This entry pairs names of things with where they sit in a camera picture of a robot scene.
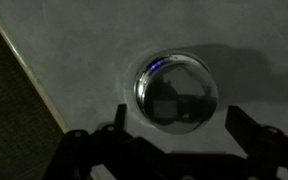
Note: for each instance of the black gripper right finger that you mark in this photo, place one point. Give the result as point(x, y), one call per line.
point(266, 146)

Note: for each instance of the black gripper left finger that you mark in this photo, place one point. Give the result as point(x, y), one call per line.
point(125, 157)

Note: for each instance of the grey top coffee table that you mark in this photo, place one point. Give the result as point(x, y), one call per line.
point(84, 55)

